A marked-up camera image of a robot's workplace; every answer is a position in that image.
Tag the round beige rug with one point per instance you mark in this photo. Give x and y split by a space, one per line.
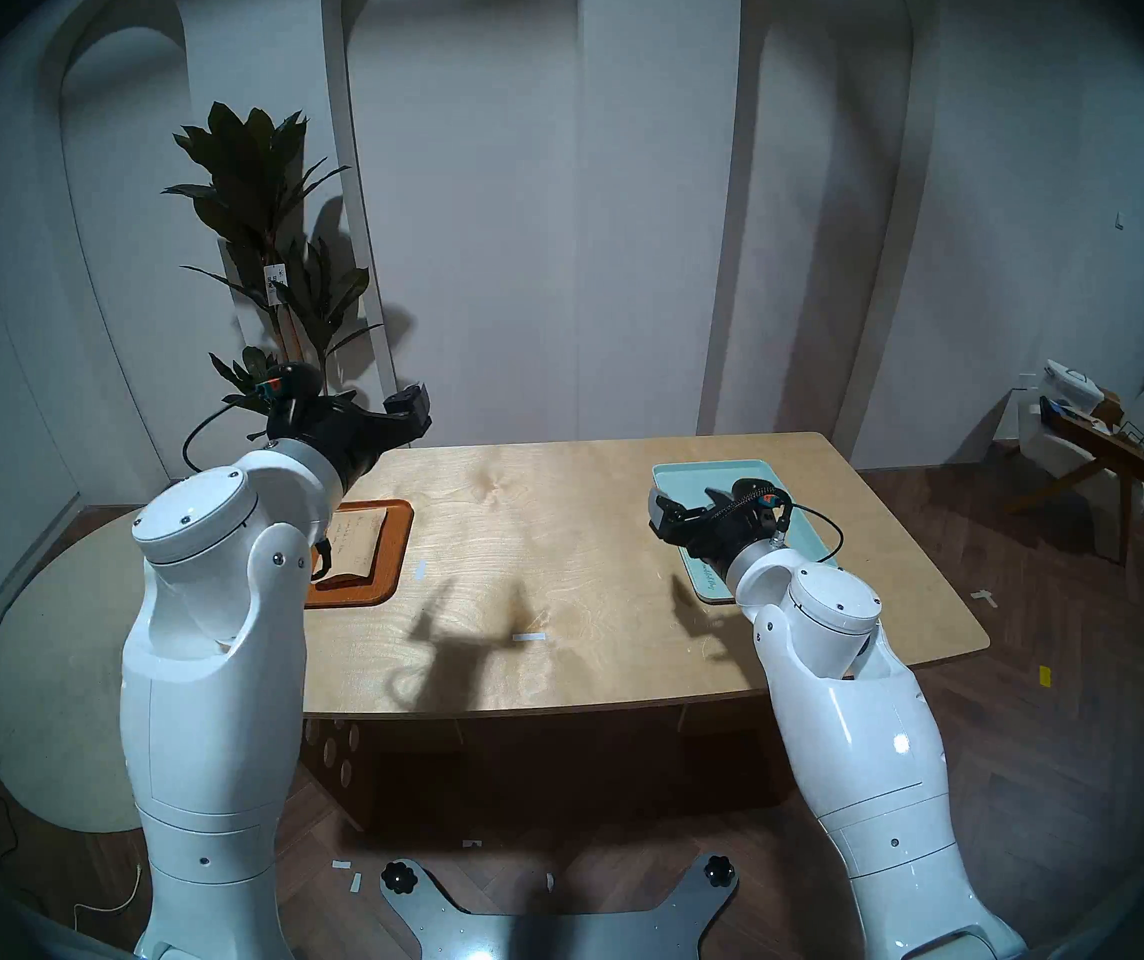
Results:
52 668

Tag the orange rectangular tray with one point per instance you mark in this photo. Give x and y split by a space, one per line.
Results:
394 558

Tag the tall dark green plant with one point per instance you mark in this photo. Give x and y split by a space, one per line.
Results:
252 178

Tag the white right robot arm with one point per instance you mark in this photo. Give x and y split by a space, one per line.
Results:
862 708

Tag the plain kraft envelope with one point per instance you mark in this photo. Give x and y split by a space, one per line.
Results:
357 543

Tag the white plant tag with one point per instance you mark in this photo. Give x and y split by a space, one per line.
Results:
276 283

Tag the black base knob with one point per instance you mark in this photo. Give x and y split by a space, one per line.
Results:
398 877
719 872

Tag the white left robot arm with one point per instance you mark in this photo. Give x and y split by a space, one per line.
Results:
212 668

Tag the light wooden table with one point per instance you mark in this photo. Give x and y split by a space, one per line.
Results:
552 528

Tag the teal tray with print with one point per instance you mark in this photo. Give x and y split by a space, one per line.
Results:
692 476

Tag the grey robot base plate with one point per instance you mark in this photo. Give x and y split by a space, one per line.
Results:
542 933

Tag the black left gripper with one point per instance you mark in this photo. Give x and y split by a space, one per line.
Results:
332 433

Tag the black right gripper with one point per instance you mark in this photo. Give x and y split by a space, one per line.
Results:
732 528

